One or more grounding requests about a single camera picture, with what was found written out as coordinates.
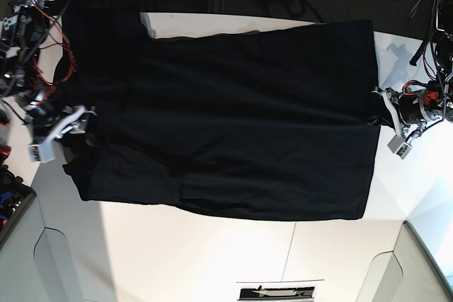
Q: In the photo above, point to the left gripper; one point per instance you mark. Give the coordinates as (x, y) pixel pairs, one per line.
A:
(410, 114)

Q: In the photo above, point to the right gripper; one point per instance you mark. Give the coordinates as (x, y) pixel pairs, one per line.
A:
(47, 122)

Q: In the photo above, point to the black graphic t-shirt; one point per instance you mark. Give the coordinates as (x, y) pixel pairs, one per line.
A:
(270, 126)

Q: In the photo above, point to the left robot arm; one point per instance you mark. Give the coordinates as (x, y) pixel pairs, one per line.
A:
(435, 51)

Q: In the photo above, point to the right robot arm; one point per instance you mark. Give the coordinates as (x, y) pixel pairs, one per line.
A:
(24, 32)

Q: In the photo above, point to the printed paper sheet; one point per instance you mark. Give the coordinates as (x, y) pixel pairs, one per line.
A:
(280, 291)

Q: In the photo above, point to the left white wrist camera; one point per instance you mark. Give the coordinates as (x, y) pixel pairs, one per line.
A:
(399, 146)

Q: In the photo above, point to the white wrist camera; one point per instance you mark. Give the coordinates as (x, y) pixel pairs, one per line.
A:
(399, 146)
(43, 153)

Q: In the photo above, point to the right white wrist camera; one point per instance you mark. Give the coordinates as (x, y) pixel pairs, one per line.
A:
(43, 153)

